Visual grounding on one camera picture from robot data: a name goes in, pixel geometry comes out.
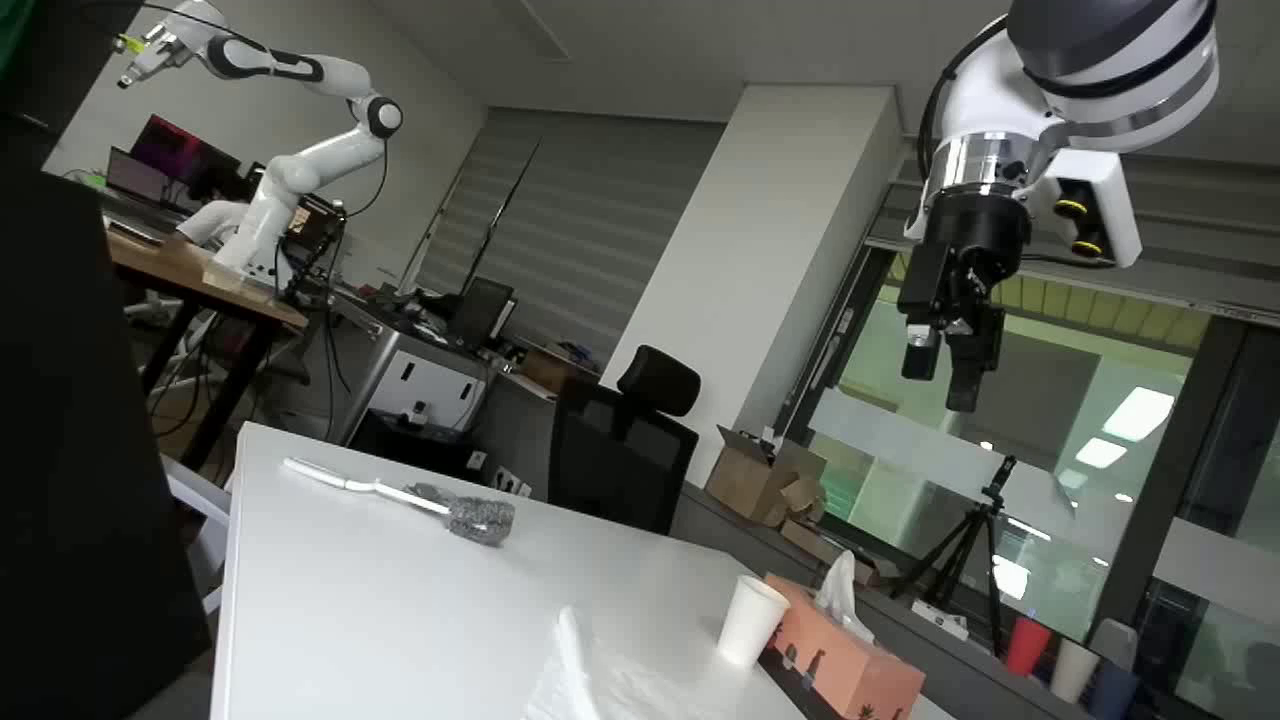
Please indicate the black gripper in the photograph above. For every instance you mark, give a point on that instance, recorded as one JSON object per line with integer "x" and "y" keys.
{"x": 970, "y": 246}

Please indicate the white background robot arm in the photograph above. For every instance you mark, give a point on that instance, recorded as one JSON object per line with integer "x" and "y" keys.
{"x": 196, "y": 31}

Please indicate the white robot arm foreground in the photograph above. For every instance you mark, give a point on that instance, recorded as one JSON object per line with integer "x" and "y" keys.
{"x": 1022, "y": 136}

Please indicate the cardboard box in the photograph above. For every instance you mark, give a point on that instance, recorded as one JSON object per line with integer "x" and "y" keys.
{"x": 764, "y": 482}

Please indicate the orange tissue box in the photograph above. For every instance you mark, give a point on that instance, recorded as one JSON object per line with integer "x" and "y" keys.
{"x": 832, "y": 672}

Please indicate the red cup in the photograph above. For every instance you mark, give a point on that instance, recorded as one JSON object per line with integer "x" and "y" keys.
{"x": 1026, "y": 645}

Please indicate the white paper cup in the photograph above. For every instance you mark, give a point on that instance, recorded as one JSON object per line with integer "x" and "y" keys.
{"x": 751, "y": 622}

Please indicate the black office chair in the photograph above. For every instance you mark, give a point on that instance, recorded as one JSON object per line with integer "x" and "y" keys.
{"x": 623, "y": 451}

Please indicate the white cup on floor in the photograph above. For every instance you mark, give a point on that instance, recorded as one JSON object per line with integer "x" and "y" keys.
{"x": 1072, "y": 670}

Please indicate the dark blue cup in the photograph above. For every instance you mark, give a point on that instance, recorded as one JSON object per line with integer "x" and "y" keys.
{"x": 1108, "y": 695}

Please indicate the black monitor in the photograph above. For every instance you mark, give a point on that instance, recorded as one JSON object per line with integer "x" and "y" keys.
{"x": 478, "y": 314}

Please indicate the grey brush on table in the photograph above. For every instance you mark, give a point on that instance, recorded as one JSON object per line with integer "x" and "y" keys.
{"x": 469, "y": 516}

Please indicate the silver computer case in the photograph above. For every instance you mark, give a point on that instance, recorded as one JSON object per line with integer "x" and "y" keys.
{"x": 410, "y": 380}

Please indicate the wooden desk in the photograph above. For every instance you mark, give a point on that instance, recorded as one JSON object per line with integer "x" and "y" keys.
{"x": 200, "y": 284}

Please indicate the laptop on desk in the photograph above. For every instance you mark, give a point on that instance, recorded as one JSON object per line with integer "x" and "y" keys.
{"x": 156, "y": 165}

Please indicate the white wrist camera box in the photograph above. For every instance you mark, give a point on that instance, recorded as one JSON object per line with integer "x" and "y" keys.
{"x": 1093, "y": 197}

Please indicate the black camera tripod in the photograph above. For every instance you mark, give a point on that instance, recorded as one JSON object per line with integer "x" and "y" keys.
{"x": 938, "y": 575}

